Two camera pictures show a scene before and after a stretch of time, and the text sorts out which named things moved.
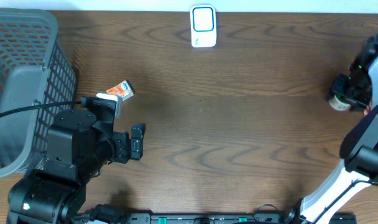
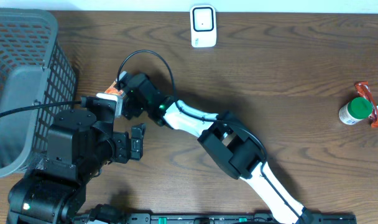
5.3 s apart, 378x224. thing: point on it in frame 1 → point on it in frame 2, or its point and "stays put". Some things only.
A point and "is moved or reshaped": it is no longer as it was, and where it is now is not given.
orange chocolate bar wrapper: [367, 110] is moved or reshaped
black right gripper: [338, 86] → [132, 111]
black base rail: [258, 218] stays put
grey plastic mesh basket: [29, 67] stays put
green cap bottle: [339, 103] is moved or reshaped
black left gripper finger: [137, 136] stays put
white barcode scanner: [203, 25] stays put
